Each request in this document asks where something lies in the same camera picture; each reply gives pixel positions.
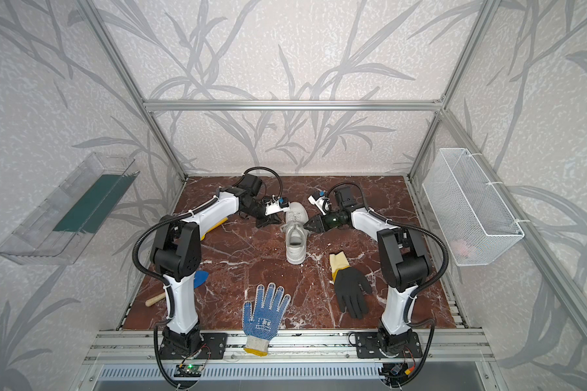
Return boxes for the white leather sneaker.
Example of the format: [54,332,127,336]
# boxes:
[281,202,309,265]

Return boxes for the grey-white shoelace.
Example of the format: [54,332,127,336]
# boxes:
[280,215,310,247]

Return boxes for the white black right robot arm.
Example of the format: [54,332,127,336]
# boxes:
[304,182,449,337]

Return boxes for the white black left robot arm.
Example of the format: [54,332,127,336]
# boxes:
[131,174,290,340]

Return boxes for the yellow plastic spatula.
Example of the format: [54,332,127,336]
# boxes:
[201,218,228,241]

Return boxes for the black yellow work glove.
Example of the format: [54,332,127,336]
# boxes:
[329,252,373,319]

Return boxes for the blue dotted knit glove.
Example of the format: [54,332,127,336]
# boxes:
[242,283,291,356]

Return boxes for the pink object in basket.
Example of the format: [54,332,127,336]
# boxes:
[451,239,474,259]

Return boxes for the right wiring connector board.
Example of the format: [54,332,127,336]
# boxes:
[378,363,416,381]

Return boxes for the green lit circuit board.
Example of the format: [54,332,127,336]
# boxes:
[173,363,205,379]

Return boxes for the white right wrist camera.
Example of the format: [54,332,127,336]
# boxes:
[308,192,330,215]

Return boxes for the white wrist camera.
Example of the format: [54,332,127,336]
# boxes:
[265,197,290,216]
[308,192,330,215]

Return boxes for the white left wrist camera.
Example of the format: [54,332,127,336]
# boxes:
[265,197,290,216]

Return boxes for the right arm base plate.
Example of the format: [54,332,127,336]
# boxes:
[353,330,423,359]

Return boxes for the white wire mesh basket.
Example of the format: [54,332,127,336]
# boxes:
[422,148,524,267]

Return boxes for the wooden handled brush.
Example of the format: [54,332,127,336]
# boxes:
[145,293,166,307]

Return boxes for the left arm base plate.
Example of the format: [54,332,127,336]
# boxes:
[159,332,228,360]

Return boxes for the aluminium frame profiles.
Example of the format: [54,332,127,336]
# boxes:
[72,0,587,391]

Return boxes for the clear plastic wall bin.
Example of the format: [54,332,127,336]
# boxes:
[0,152,140,266]

